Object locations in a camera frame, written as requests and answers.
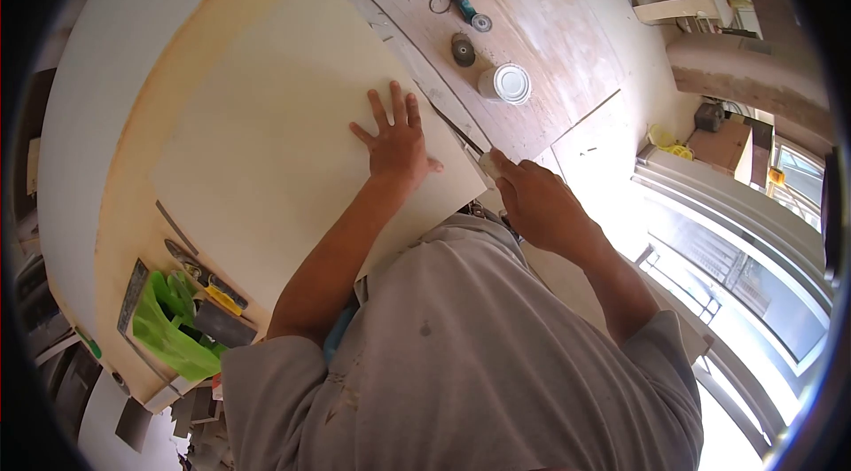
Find window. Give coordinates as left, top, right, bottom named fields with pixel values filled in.
left=630, top=139, right=840, bottom=452

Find metal pliers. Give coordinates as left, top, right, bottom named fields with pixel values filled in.
left=164, top=238, right=208, bottom=280

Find person's right hand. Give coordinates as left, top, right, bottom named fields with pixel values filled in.
left=489, top=149, right=601, bottom=254

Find person's right fingers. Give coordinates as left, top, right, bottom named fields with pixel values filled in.
left=489, top=149, right=553, bottom=214

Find green plastic bag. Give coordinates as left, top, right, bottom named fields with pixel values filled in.
left=132, top=270, right=231, bottom=383

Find white handled file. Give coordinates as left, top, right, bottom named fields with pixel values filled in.
left=429, top=103, right=507, bottom=183

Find dark grey scraper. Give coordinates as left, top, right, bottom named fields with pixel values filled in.
left=192, top=298, right=259, bottom=350

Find metal try square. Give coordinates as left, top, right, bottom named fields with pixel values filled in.
left=117, top=258, right=184, bottom=400

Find large white board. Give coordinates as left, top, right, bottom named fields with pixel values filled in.
left=36, top=0, right=268, bottom=366

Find yellow utility knife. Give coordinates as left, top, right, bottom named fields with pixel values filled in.
left=203, top=274, right=250, bottom=316

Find person's body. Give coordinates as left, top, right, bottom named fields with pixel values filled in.
left=219, top=212, right=706, bottom=471

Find cardboard box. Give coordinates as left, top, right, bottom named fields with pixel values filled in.
left=685, top=119, right=754, bottom=177

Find yellowish wooden board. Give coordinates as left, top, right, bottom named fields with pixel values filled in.
left=93, top=0, right=494, bottom=416

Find black round disc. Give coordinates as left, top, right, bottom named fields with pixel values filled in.
left=451, top=32, right=477, bottom=68

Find cream laminate sheet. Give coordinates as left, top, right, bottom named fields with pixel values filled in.
left=149, top=0, right=490, bottom=327

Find person's left ring finger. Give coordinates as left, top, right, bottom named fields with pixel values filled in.
left=366, top=90, right=392, bottom=133

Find yellow plastic object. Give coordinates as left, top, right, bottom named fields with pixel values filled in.
left=648, top=123, right=695, bottom=161

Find grey flat metal bar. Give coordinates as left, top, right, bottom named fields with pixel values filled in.
left=155, top=200, right=199, bottom=258

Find person's left middle finger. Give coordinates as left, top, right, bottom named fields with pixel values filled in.
left=390, top=80, right=409, bottom=128

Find plywood sheet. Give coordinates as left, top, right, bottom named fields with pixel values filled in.
left=362, top=0, right=631, bottom=163

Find person's left hand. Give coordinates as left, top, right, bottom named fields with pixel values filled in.
left=348, top=80, right=445, bottom=190

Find white tin can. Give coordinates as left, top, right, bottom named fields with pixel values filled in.
left=477, top=63, right=533, bottom=106

